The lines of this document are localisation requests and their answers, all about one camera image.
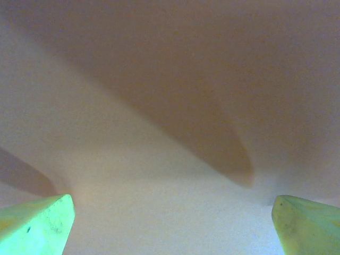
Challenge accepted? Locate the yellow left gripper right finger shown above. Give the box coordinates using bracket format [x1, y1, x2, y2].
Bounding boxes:
[272, 195, 340, 255]

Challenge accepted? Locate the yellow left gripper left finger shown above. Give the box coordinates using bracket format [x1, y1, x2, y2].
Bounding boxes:
[0, 193, 75, 255]

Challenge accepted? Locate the orange paper sheet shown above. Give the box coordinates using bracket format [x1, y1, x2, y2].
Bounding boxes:
[0, 0, 340, 255]

